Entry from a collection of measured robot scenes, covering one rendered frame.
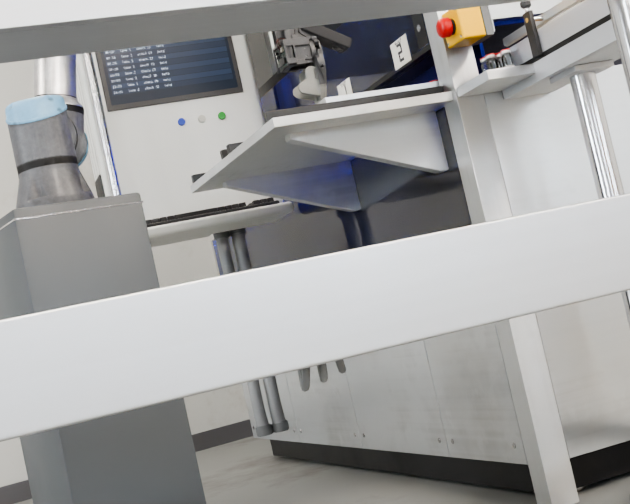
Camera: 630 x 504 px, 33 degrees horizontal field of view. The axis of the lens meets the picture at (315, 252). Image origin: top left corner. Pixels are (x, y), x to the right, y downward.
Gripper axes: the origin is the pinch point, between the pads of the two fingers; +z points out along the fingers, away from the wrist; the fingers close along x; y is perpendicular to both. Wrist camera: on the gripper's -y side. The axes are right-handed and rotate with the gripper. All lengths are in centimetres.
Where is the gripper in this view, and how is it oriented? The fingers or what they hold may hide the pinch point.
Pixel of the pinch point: (323, 104)
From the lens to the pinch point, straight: 228.1
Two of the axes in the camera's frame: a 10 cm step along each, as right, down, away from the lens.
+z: 2.2, 9.7, -0.6
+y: -9.2, 1.8, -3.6
